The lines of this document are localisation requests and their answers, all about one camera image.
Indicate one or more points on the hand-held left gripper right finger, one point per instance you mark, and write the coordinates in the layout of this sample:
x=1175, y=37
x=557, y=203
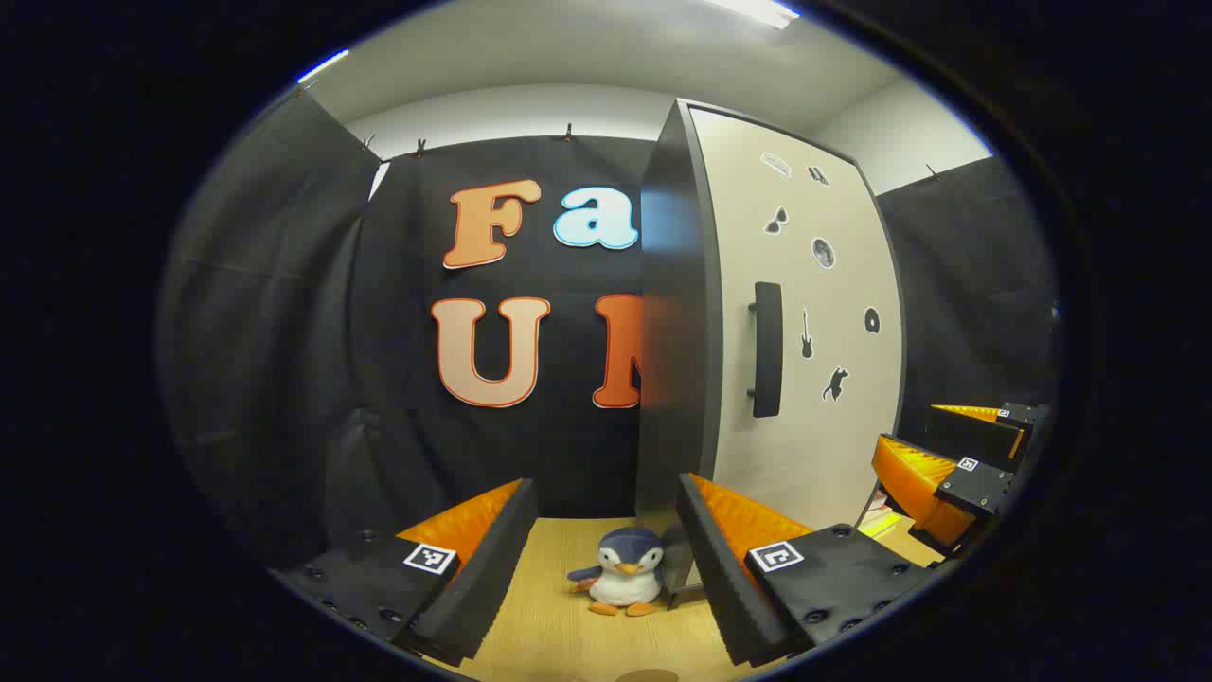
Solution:
x=710, y=559

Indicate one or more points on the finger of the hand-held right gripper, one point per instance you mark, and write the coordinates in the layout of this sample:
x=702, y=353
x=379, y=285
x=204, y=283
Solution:
x=975, y=438
x=975, y=488

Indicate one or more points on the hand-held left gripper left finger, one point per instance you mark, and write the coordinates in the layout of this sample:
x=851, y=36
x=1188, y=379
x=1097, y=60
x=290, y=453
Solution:
x=497, y=559

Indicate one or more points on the round brown coaster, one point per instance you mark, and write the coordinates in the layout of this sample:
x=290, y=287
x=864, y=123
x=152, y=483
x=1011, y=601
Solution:
x=646, y=675

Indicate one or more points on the white cabinet door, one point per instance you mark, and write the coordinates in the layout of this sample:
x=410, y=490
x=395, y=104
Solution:
x=833, y=455

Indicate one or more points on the penguin plush toy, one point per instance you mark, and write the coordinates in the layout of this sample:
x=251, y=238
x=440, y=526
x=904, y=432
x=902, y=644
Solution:
x=625, y=578

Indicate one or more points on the stack of books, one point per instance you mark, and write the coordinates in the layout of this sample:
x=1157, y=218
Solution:
x=879, y=519

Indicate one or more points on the black backdrop cloth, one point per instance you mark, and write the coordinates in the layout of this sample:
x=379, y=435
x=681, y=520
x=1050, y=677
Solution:
x=284, y=332

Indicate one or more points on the ceiling light panel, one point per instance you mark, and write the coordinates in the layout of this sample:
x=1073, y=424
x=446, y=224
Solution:
x=757, y=11

